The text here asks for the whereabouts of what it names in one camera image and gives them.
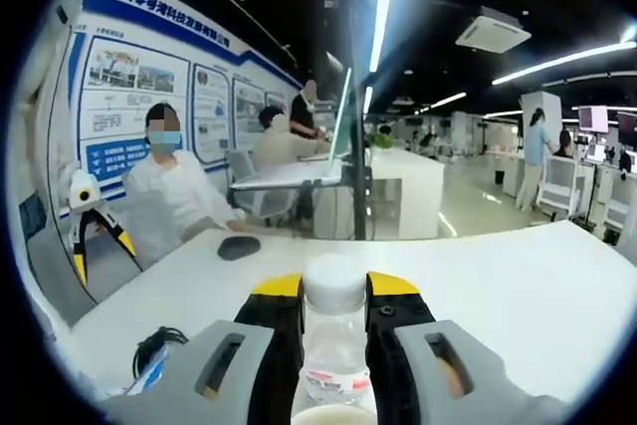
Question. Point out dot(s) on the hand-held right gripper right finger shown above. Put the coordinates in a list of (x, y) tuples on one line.
[(408, 360)]

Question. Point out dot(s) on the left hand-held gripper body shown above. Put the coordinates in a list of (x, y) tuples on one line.
[(84, 186)]

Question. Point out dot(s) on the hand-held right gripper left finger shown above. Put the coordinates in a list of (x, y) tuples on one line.
[(239, 370)]

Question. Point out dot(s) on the clear plastic water bottle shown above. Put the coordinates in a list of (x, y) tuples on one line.
[(333, 345)]

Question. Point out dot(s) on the small blue packet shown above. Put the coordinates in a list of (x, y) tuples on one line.
[(147, 370)]

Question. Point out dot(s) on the white tabletop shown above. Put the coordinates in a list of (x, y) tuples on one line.
[(497, 295)]

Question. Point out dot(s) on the black computer mouse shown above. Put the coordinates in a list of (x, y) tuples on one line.
[(239, 248)]

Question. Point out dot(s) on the grey office chair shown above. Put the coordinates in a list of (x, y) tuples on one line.
[(249, 196)]

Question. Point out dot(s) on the white counter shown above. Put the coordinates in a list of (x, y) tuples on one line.
[(408, 186)]

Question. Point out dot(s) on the open laptop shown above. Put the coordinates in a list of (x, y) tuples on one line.
[(298, 177)]

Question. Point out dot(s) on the black pole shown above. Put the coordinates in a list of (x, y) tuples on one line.
[(358, 146)]

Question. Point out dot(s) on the green potted plant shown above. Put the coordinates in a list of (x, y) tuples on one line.
[(380, 140)]

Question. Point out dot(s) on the ceiling air conditioner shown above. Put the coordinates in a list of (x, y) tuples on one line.
[(492, 29)]

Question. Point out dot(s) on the long ceiling light strip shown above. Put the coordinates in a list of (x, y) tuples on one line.
[(383, 7)]

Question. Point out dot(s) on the wall poster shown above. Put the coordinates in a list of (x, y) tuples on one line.
[(149, 86)]

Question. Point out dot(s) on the wall monitor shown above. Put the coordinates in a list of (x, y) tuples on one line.
[(592, 117)]

